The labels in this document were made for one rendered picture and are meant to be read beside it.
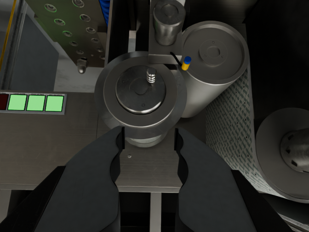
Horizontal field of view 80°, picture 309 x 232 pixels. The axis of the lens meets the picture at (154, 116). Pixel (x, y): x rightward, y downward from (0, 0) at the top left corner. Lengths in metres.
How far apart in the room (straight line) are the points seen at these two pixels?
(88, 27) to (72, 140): 0.34
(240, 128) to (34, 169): 0.59
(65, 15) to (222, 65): 0.38
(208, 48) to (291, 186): 0.25
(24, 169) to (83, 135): 0.20
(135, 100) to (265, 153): 0.22
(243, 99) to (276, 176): 0.13
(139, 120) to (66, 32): 0.39
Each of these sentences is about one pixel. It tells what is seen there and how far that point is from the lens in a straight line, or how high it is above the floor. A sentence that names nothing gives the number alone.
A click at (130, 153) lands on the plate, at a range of 0.61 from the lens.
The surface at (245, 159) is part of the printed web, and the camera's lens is 0.35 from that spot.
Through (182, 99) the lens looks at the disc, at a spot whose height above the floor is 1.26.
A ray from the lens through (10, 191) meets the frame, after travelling 0.75.
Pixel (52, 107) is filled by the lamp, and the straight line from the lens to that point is 0.70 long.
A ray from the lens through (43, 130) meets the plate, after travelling 0.70.
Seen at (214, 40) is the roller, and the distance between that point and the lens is 0.36.
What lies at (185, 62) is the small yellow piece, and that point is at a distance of 0.24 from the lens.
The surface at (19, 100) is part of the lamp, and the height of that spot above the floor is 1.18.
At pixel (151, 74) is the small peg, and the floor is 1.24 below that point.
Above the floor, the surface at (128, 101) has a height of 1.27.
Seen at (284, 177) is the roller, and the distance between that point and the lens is 0.35.
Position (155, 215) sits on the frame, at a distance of 0.64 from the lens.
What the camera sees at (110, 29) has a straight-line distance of 0.37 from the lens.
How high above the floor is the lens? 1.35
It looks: 13 degrees down
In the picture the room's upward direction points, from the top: 179 degrees counter-clockwise
